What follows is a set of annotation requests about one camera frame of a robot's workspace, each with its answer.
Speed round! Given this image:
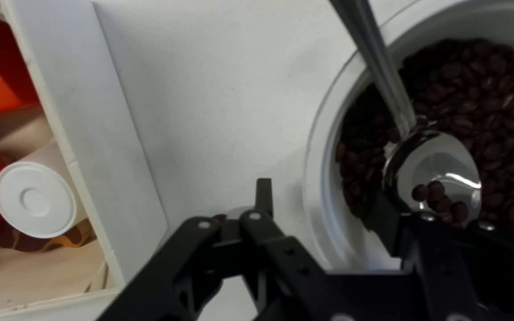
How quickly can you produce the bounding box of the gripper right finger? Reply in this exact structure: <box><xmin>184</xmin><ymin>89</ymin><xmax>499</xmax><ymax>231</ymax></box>
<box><xmin>365</xmin><ymin>191</ymin><xmax>514</xmax><ymax>321</ymax></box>

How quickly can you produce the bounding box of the heap of coffee beans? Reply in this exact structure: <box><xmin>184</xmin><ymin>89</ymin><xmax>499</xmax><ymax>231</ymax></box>
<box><xmin>335</xmin><ymin>38</ymin><xmax>514</xmax><ymax>230</ymax></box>

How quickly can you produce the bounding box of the white bowl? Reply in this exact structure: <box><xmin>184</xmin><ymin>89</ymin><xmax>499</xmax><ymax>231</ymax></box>
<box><xmin>304</xmin><ymin>0</ymin><xmax>514</xmax><ymax>272</ymax></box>

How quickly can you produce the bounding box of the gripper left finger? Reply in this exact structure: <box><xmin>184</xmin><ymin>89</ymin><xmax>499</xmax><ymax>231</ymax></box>
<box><xmin>96</xmin><ymin>178</ymin><xmax>329</xmax><ymax>321</ymax></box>

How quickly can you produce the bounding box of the white open drawer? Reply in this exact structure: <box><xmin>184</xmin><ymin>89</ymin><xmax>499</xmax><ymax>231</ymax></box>
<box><xmin>0</xmin><ymin>0</ymin><xmax>169</xmax><ymax>321</ymax></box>

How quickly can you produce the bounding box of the metal spoon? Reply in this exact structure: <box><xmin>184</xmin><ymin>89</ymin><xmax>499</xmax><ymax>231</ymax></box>
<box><xmin>328</xmin><ymin>0</ymin><xmax>483</xmax><ymax>224</ymax></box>

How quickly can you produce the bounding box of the patterned brown cloth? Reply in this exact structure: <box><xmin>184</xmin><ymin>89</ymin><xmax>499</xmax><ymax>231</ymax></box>
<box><xmin>0</xmin><ymin>218</ymin><xmax>98</xmax><ymax>255</ymax></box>

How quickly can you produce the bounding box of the white lidded paper tube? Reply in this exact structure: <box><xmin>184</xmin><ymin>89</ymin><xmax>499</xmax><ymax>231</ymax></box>
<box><xmin>0</xmin><ymin>137</ymin><xmax>89</xmax><ymax>239</ymax></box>

